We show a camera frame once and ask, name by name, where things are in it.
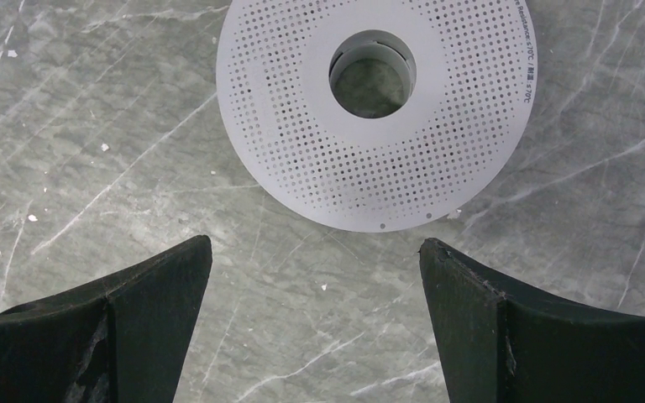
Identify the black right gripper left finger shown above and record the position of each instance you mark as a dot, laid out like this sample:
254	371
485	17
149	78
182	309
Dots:
119	338

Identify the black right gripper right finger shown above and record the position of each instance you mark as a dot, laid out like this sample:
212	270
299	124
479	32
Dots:
502	340

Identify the white perforated filament spool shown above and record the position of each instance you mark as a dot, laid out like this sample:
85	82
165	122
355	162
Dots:
375	116

